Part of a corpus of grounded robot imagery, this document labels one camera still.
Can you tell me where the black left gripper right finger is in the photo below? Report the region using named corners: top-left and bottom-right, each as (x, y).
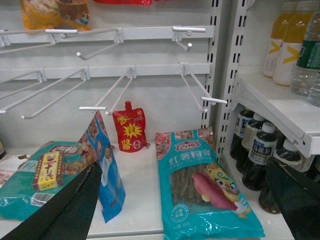
top-left (266, 156), bottom-right (320, 240)

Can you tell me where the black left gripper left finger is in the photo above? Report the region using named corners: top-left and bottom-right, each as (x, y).
top-left (2, 161), bottom-right (102, 240)

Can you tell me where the white shelf board right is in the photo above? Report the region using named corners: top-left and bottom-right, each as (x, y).
top-left (229, 66), bottom-right (320, 158)

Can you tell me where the green label water bottle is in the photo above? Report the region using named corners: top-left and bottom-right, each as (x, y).
top-left (290, 6), bottom-right (320, 97)

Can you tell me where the slotted white shelf upright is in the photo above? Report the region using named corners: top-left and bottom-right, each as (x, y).
top-left (202, 0), bottom-right (248, 161)

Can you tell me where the dark oolong tea bottle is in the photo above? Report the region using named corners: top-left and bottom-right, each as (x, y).
top-left (230, 107), bottom-right (254, 160)
top-left (258, 138), bottom-right (303, 214)
top-left (242, 122), bottom-right (278, 191)
top-left (236, 113), bottom-right (265, 173)

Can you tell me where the yellow red spice box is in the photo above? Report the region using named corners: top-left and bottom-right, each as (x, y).
top-left (32, 151), bottom-right (64, 192)

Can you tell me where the teal noodle bag left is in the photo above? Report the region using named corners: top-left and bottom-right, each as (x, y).
top-left (0, 141), bottom-right (97, 221)

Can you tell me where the blue standing snack bag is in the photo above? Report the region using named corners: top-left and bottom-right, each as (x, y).
top-left (76, 111), bottom-right (126, 223)

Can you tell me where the teal sweet potato noodle bag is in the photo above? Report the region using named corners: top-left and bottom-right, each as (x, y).
top-left (155, 127), bottom-right (265, 240)

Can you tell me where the red sauce spout pouch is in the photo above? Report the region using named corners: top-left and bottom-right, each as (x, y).
top-left (112, 101), bottom-right (147, 153)

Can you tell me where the white peg hook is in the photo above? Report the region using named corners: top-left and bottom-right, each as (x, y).
top-left (179, 62), bottom-right (228, 113)
top-left (171, 26), bottom-right (206, 52)
top-left (20, 66), bottom-right (90, 120)
top-left (79, 66), bottom-right (137, 116)

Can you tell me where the orange juice bottle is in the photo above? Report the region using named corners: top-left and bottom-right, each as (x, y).
top-left (262, 1), bottom-right (298, 78)
top-left (272, 0), bottom-right (319, 87)

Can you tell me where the orange snack bag hanging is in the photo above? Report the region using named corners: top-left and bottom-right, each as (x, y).
top-left (20, 0), bottom-right (90, 31)

